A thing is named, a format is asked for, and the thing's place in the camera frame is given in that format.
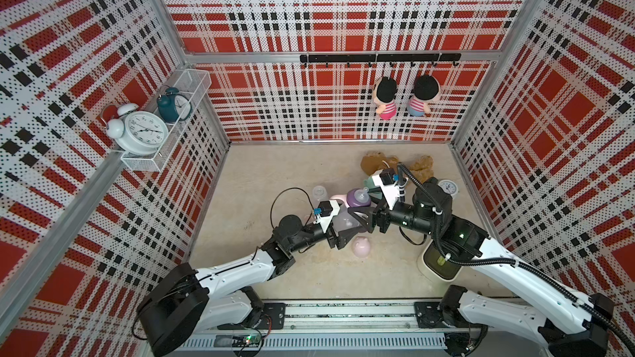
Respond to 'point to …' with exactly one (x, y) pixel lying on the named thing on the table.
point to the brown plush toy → (374, 162)
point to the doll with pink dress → (384, 92)
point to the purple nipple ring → (358, 197)
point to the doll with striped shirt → (426, 89)
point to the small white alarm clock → (449, 187)
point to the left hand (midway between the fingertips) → (357, 214)
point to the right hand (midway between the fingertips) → (360, 202)
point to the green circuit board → (246, 340)
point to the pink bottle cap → (361, 246)
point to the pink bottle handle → (341, 197)
